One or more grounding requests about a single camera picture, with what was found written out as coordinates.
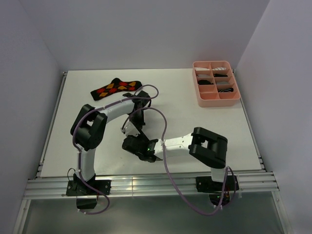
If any black orange argyle sock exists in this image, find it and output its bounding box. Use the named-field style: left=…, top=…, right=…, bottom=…
left=90, top=78, right=143, bottom=101

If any black white-striped sock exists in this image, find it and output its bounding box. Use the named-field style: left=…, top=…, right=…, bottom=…
left=218, top=88, right=234, bottom=93

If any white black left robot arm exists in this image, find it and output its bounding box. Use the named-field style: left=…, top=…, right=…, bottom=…
left=70, top=91, right=156, bottom=195

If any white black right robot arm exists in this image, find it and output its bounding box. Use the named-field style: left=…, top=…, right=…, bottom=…
left=121, top=125, right=228, bottom=190

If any black rolled sock in tray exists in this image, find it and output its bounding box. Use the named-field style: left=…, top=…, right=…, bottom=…
left=197, top=79, right=213, bottom=85

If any white rolled sock in tray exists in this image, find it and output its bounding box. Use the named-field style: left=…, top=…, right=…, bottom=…
left=194, top=67, right=211, bottom=72

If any pink compartment organizer tray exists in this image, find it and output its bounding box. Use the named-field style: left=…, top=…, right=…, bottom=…
left=192, top=60, right=241, bottom=107

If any grey rolled sock in tray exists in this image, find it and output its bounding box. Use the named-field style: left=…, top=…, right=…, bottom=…
left=216, top=81, right=231, bottom=85

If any striped white sock in tray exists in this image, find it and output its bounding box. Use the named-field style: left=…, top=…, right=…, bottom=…
left=212, top=66, right=227, bottom=71

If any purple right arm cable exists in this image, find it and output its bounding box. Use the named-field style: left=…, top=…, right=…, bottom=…
left=120, top=107, right=238, bottom=216

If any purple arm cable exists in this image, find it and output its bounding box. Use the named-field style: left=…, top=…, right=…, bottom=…
left=120, top=107, right=238, bottom=216
left=72, top=84, right=159, bottom=215

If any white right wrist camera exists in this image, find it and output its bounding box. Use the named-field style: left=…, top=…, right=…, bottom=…
left=121, top=122, right=140, bottom=137

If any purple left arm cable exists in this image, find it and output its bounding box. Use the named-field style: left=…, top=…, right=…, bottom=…
left=72, top=84, right=159, bottom=215

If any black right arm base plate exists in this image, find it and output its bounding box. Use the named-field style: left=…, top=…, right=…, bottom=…
left=195, top=175, right=239, bottom=193

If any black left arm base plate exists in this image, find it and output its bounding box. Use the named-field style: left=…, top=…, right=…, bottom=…
left=66, top=180, right=111, bottom=196

